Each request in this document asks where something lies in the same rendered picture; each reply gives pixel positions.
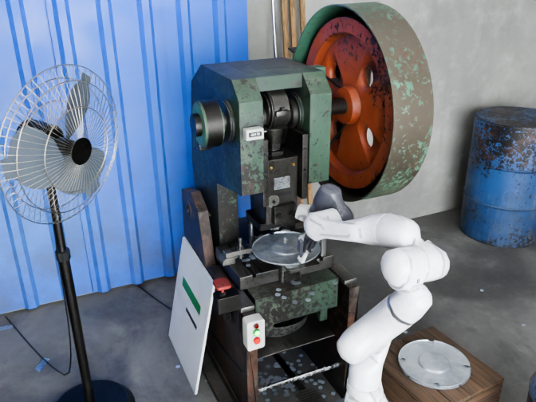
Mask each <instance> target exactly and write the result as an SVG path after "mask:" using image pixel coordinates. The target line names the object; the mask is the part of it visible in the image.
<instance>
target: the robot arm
mask: <svg viewBox="0 0 536 402"><path fill-rule="evenodd" d="M295 218H296V219H299V220H301V221H303V222H304V230H305V231H304V232H303V235H301V236H299V235H298V236H297V238H298V244H297V250H298V252H299V255H298V261H299V262H300V263H301V264H302V263H304V262H305V259H306V257H307V255H308V253H309V252H310V253H311V252H312V251H311V249H315V247H316V246H317V244H318V243H319V242H320V240H321V239H324V238H329V239H336V240H342V241H349V242H359V243H364V244H368V245H372V246H378V247H383V248H389V249H392V250H388V251H386V252H385V253H384V255H383V256H382V259H381V263H380V264H381V271H382V273H383V275H384V278H385V279H386V280H387V281H388V284H389V285H390V286H391V287H392V288H393V289H394V290H395V291H394V292H393V293H392V294H389V295H388V296H387V297H386V298H385V299H383V300H382V301H381V302H380V303H379V304H377V305H376V306H375V307H373V308H372V309H371V310H369V311H368V312H367V313H366V314H365V315H364V316H363V317H361V318H360V319H359V320H357V321H356V322H355V323H353V324H352V325H351V326H350V327H348V328H347V329H346V331H344V332H343V334H342V335H341V336H340V338H339V339H338V341H337V351H338V352H339V354H340V356H341V358H342V359H343V360H345V361H346V362H348V363H349V375H348V378H347V384H346V389H347V392H346V396H345V402H388V401H387V399H386V397H385V394H384V390H383V387H382V383H381V374H382V368H383V364H384V360H385V358H386V355H387V352H388V348H389V346H390V343H391V340H392V339H393V338H395V337H396V336H398V335H399V334H401V333H402V332H403V331H405V330H406V329H407V328H409V327H410V326H412V325H413V324H414V323H416V322H417V321H418V320H419V319H421V318H422V316H423V315H424V314H425V313H426V312H427V310H428V309H429V308H430V306H431V305H432V295H431V293H430V291H429V290H428V288H427V287H426V286H425V285H423V283H424V282H430V281H435V280H437V279H440V278H443V277H444V276H445V275H447V272H448V270H449V266H450V261H449V259H448V256H447V254H446V252H444V251H443V250H441V249H440V248H439V247H437V246H436V245H434V244H433V243H432V242H431V241H429V240H427V241H424V240H423V239H422V238H421V236H420V228H419V226H418V225H417V223H415V222H414V221H413V220H411V219H408V218H406V217H404V216H402V215H395V214H392V213H385V212H383V213H374V214H370V215H366V216H363V217H360V218H358V219H354V216H353V213H352V211H351V209H350V208H349V207H348V206H347V205H345V202H344V200H343V198H342V194H341V189H340V188H339V187H338V186H337V185H335V184H332V183H326V184H323V185H321V186H320V187H319V188H318V190H317V193H316V195H315V196H314V198H313V204H312V205H308V204H299V205H298V208H297V210H296V215H295Z"/></svg>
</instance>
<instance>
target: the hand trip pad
mask: <svg viewBox="0 0 536 402"><path fill-rule="evenodd" d="M213 285H214V287H215V288H216V289H217V290H218V291H220V293H224V290H227V289H230V288H231V284H230V282H229V281H228V279H227V278H218V279H215V280H214V281H213Z"/></svg>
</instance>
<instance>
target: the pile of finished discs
mask: <svg viewBox="0 0 536 402"><path fill-rule="evenodd" d="M398 361H399V365H400V368H401V370H402V371H403V373H404V374H405V375H406V376H409V378H410V379H411V380H413V381H415V382H416V383H417V384H420V385H423V386H425V387H428V388H434V389H452V388H458V387H459V385H463V384H465V383H466V382H467V381H468V379H469V377H470V375H471V367H470V362H469V360H468V359H467V358H466V356H465V355H464V354H463V353H462V352H460V351H459V350H458V349H457V348H455V347H453V346H451V345H449V344H446V343H444V342H441V341H429V340H418V341H412V342H410V343H407V344H406V345H405V346H404V347H403V348H402V349H401V350H400V352H399V357H398Z"/></svg>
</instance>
